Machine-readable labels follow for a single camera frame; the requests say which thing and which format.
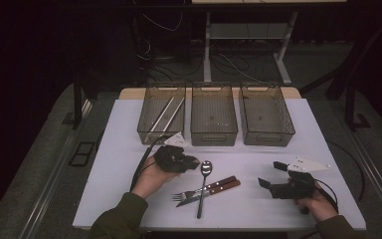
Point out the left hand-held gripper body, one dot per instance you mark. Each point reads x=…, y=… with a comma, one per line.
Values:
x=169, y=157

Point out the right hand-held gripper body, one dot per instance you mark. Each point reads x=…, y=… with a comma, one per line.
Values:
x=295, y=191

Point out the metal spoon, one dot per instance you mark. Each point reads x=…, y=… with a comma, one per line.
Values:
x=206, y=168

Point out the white chopstick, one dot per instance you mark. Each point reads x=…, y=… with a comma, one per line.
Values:
x=158, y=119
x=162, y=114

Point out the clear grey plastic bin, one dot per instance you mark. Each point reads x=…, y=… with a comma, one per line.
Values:
x=152, y=109
x=265, y=114
x=214, y=114

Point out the person's right hand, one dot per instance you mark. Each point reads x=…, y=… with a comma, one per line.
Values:
x=318, y=207

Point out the person's left hand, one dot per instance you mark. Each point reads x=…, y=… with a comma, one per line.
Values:
x=151, y=181

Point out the black metal stand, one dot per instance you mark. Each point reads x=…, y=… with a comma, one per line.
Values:
x=77, y=106
x=349, y=99

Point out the aluminium floor rail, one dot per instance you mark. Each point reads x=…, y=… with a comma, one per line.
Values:
x=374, y=172
x=56, y=159

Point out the black floor frame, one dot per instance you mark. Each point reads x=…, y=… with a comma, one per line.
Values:
x=81, y=154

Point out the white metal desk frame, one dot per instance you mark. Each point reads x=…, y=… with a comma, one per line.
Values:
x=207, y=49

